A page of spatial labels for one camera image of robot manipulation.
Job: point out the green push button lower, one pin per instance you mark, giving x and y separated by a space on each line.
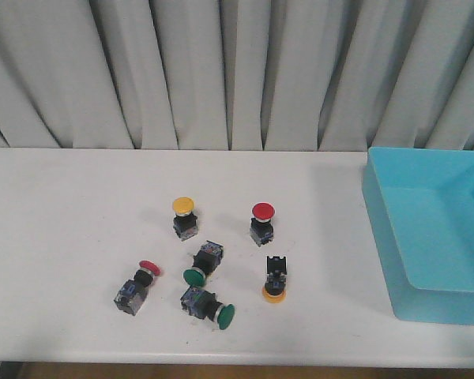
199 303

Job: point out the white pleated curtain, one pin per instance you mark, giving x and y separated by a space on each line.
237 75

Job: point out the light blue plastic box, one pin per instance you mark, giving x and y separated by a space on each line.
420 203

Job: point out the yellow push button upside-down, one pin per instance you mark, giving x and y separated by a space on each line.
274 289

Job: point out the green push button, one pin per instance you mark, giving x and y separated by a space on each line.
205 262
199 303

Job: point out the red push button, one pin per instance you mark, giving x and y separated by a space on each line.
261 228
133 293

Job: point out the yellow push button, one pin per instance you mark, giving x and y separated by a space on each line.
185 223

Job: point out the red push button lying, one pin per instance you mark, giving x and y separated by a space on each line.
133 293

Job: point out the green push button upper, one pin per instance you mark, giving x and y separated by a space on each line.
205 262

